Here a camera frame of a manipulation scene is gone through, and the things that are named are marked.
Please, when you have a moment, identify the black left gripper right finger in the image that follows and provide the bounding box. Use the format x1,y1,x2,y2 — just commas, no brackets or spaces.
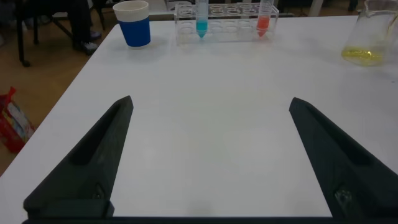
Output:
289,96,398,218

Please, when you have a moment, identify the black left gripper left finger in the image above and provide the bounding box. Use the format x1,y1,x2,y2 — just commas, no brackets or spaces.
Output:
23,95,134,218

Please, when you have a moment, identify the red pigment test tube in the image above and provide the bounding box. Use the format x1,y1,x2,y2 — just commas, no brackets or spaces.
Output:
256,0,274,37

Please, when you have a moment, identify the clear glass beaker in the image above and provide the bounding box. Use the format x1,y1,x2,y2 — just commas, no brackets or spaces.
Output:
341,0,398,67

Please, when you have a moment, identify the blue pigment test tube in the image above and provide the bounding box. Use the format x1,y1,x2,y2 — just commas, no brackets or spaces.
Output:
195,0,209,39

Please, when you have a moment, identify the clear acrylic test tube rack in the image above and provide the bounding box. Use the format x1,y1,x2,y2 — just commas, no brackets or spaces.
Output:
174,2,280,45

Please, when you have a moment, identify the red paper shopping bag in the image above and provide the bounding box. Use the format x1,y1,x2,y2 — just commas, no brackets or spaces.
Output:
0,86,35,154

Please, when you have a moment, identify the blue white paper cup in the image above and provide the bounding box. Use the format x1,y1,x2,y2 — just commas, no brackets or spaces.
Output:
112,0,152,49

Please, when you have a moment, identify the black office chair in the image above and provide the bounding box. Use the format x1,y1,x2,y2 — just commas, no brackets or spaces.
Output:
15,0,75,68

